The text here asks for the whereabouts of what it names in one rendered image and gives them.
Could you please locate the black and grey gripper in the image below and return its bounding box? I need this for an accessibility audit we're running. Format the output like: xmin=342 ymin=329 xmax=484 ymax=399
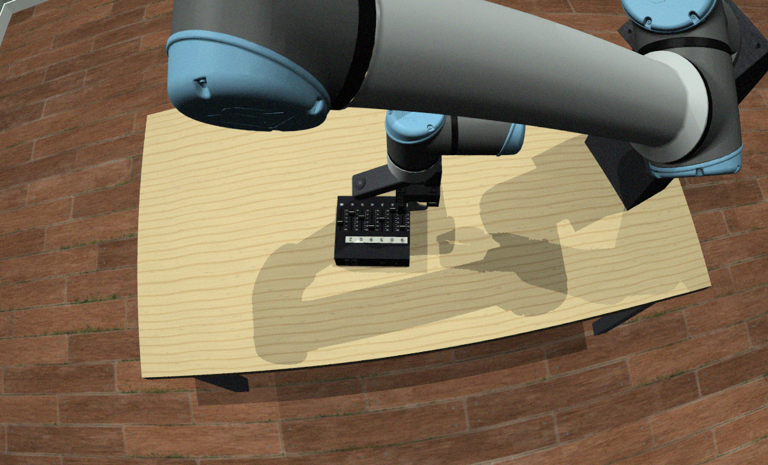
xmin=396 ymin=156 xmax=442 ymax=215

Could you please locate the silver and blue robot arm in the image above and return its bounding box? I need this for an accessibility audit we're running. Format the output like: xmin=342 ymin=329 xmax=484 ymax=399
xmin=166 ymin=0 xmax=743 ymax=200

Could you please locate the black lighting desk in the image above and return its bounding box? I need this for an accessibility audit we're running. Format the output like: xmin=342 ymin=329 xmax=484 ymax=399
xmin=334 ymin=196 xmax=410 ymax=267

